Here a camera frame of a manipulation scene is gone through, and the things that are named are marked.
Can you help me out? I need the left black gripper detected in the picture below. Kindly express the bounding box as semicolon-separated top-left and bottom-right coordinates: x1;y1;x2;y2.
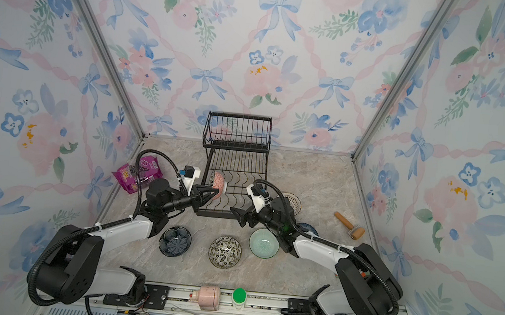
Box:
162;183;219;221

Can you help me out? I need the red patterned bowl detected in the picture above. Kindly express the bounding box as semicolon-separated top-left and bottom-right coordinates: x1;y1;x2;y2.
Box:
212;171;227;200

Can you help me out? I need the dark blue striped bowl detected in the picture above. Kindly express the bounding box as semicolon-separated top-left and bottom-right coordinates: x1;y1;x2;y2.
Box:
158;226;192;258

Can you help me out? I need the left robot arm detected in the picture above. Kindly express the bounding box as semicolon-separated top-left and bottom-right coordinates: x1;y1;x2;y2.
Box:
26;149;220;307

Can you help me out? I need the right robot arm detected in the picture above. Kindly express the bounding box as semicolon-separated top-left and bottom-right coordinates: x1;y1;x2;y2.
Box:
230;179;403;315

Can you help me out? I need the black two-tier dish rack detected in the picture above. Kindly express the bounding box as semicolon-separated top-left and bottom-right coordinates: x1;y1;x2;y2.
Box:
198;111;272;219

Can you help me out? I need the light green bowl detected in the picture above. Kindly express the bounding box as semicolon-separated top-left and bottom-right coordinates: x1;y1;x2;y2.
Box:
249;228;280;259

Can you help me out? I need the grey floral patterned bowl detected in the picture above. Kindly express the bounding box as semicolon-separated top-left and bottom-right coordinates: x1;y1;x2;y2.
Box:
208;235;242;270

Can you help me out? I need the brown white lattice bowl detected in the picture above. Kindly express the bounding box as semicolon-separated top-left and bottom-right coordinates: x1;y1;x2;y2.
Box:
283;192;303;216

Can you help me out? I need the purple snack bag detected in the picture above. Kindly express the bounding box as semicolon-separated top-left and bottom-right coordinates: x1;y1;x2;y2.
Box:
112;156;163;194

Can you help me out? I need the blue patterned bowl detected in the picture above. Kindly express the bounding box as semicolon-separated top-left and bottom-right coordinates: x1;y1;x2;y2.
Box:
298;223;318;236

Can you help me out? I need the green lid bottle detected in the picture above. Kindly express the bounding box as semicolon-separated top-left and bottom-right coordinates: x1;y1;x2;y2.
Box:
231;288;248;310

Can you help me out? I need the pink cup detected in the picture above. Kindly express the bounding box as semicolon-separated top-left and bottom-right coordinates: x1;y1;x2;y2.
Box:
189;286;221;311

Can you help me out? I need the wooden roller tool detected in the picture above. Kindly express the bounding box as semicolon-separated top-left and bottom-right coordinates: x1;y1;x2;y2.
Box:
334;212;366;240

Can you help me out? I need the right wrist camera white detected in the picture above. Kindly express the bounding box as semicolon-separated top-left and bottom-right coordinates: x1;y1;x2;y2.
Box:
246;184;269;213

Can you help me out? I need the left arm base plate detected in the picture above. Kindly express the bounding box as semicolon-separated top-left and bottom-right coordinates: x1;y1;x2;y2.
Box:
103;284;170;311

